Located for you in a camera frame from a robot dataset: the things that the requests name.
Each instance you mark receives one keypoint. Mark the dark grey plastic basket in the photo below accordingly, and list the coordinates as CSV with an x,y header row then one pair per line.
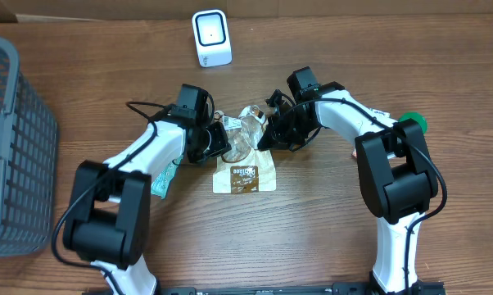
x,y
29,135

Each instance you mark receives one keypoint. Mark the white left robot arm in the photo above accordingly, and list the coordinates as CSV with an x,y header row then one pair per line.
x,y
107,221

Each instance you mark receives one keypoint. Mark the green lid jar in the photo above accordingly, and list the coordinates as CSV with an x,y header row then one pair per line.
x,y
417,117

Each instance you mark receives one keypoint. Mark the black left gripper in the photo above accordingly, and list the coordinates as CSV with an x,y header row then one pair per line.
x,y
221,144

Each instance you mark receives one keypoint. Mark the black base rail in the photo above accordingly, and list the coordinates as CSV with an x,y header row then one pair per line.
x,y
334,289

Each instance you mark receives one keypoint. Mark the white barcode scanner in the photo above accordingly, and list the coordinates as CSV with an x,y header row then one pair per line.
x,y
212,39

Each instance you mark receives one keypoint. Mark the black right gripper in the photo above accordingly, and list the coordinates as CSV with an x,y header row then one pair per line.
x,y
274,120

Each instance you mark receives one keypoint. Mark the teal tissue pack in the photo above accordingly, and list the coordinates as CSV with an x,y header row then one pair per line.
x,y
379,111

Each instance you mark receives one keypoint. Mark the brown Pantree snack bag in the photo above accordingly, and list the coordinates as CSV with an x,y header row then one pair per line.
x,y
244,168

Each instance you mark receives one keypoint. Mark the teal snack packet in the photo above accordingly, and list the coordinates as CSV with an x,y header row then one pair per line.
x,y
161,185

